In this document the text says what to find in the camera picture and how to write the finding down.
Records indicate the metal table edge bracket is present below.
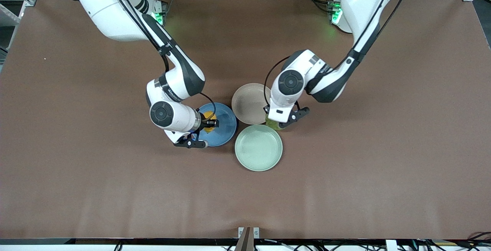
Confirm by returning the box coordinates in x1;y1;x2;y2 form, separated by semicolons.
235;227;260;251

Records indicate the light green plate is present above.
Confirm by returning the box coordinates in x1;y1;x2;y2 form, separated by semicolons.
234;124;283;172

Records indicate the beige plate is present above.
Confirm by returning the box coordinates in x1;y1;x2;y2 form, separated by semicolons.
231;83;272;125

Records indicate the green lettuce leaf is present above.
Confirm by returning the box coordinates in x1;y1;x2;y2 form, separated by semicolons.
265;114;283;130

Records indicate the black base cable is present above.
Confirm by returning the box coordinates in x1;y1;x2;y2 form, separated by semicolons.
301;0;333;13

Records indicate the yellow lemon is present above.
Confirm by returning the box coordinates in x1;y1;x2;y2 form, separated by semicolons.
203;111;217;134

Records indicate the blue plate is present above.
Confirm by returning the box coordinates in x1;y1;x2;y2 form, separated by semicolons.
195;102;237;147

